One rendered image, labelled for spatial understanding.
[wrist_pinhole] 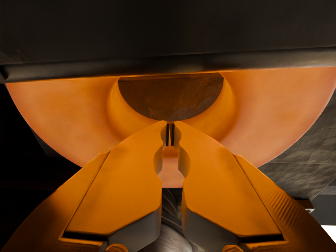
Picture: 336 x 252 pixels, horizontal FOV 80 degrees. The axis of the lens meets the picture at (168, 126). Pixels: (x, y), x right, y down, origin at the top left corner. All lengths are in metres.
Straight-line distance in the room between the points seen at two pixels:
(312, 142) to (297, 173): 0.17
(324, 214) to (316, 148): 9.26
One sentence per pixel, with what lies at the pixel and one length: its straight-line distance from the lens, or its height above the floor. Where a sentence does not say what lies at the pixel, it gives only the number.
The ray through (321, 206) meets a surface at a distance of 9.67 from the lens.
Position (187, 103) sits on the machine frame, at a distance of 0.18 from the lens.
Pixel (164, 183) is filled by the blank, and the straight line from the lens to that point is 0.16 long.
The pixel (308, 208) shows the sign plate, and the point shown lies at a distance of 0.52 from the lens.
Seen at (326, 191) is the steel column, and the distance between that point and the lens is 6.73.
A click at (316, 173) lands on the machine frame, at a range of 0.44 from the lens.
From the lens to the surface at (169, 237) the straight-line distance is 0.31.
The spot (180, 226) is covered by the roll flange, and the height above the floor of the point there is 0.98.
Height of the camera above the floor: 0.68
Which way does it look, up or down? 43 degrees up
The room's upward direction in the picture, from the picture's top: 177 degrees counter-clockwise
